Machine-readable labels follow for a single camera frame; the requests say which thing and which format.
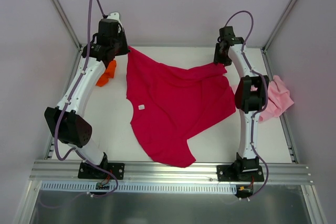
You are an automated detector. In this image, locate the red t shirt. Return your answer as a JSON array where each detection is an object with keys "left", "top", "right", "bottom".
[{"left": 126, "top": 49, "right": 236, "bottom": 168}]

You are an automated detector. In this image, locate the pink t shirt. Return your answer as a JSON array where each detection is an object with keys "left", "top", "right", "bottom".
[{"left": 231, "top": 75, "right": 294, "bottom": 123}]

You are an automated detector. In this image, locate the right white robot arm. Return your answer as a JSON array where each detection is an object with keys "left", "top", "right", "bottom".
[{"left": 214, "top": 36, "right": 269, "bottom": 182}]

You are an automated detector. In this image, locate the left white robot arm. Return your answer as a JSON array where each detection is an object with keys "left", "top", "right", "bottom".
[{"left": 44, "top": 13, "right": 129, "bottom": 178}]

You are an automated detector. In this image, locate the orange t shirt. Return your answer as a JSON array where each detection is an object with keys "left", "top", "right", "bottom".
[{"left": 96, "top": 60, "right": 117, "bottom": 87}]

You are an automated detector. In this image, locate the left aluminium frame post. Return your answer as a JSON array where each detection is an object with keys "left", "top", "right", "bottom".
[{"left": 50, "top": 0, "right": 81, "bottom": 51}]

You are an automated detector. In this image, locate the aluminium frame post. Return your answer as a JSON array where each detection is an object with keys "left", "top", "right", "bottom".
[
  {"left": 50, "top": 0, "right": 81, "bottom": 51},
  {"left": 262, "top": 0, "right": 298, "bottom": 51}
]

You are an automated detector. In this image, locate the right aluminium frame post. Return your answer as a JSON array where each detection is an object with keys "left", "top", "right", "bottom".
[{"left": 262, "top": 0, "right": 298, "bottom": 51}]

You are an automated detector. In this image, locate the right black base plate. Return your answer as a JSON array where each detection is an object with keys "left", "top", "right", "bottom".
[{"left": 216, "top": 164, "right": 265, "bottom": 182}]

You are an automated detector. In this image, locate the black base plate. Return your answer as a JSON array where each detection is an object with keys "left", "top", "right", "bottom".
[
  {"left": 216, "top": 164, "right": 265, "bottom": 182},
  {"left": 77, "top": 162, "right": 125, "bottom": 180}
]

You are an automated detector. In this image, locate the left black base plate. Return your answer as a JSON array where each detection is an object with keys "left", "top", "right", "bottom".
[{"left": 77, "top": 162, "right": 125, "bottom": 180}]

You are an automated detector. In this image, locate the aluminium mounting rail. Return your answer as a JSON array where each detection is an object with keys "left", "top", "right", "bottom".
[{"left": 29, "top": 159, "right": 314, "bottom": 185}]

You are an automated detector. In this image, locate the white slotted cable duct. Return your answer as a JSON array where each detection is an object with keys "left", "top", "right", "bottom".
[{"left": 40, "top": 181, "right": 237, "bottom": 195}]

